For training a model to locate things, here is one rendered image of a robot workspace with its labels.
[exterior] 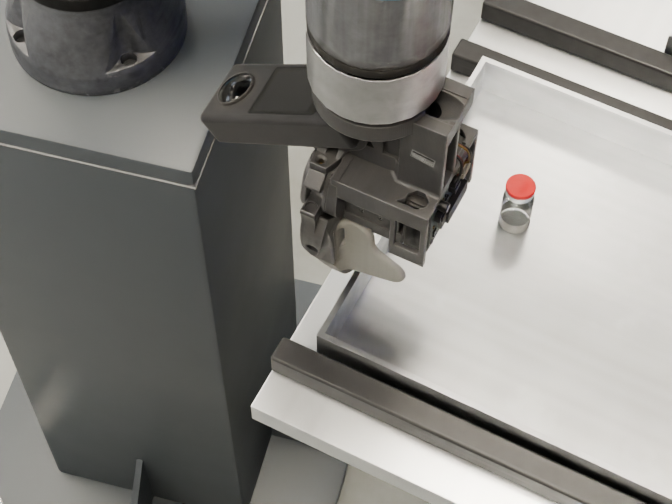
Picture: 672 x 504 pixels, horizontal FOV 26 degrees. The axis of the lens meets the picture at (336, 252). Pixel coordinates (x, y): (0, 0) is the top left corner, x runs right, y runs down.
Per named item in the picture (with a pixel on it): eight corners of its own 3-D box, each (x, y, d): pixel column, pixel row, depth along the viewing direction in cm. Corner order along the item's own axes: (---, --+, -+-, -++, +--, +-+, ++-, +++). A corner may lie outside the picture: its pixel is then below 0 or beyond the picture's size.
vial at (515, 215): (534, 215, 103) (541, 182, 99) (522, 239, 102) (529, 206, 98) (505, 204, 104) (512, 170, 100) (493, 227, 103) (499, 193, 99)
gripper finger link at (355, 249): (393, 329, 95) (398, 256, 87) (312, 293, 96) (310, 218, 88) (413, 292, 96) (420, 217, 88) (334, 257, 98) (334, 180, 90)
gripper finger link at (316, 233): (323, 282, 91) (322, 206, 84) (301, 272, 91) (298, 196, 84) (356, 225, 93) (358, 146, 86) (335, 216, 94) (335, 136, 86)
